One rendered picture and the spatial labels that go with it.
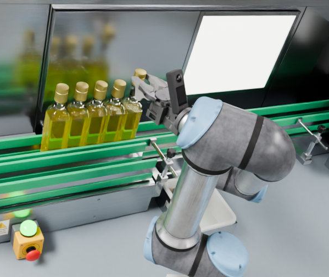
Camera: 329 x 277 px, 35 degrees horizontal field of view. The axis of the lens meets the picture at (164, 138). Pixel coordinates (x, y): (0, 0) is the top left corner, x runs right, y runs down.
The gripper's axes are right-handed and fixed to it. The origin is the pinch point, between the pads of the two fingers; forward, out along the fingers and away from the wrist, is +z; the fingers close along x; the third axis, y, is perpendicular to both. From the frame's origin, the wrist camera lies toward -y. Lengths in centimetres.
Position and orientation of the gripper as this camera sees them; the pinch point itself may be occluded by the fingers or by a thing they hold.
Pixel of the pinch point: (140, 75)
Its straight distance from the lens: 153.1
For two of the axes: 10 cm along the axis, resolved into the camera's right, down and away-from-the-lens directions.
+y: -2.5, 7.6, 6.0
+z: -6.7, -5.8, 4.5
